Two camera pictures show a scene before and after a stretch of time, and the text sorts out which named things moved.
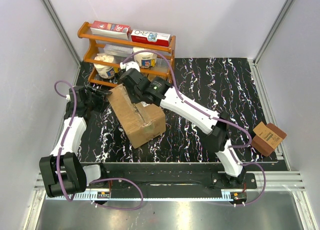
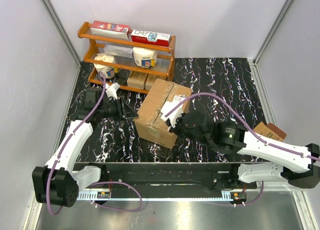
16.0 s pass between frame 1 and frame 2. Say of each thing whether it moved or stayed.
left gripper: moved
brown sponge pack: stayed
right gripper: moved
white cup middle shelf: stayed
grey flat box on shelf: stayed
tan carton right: stayed
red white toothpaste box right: stayed
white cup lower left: stayed
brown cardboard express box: moved
